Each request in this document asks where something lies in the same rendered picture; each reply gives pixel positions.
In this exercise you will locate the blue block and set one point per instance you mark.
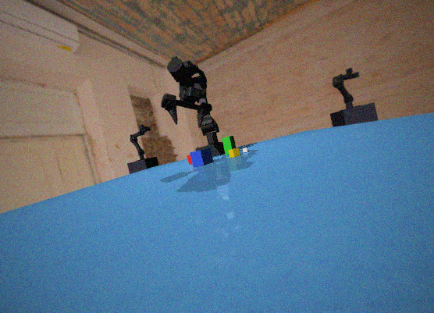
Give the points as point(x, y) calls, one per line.
point(202, 157)

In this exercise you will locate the yellow block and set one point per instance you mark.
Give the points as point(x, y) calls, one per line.
point(234, 152)

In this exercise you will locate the green block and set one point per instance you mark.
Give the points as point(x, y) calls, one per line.
point(227, 141)
point(227, 148)

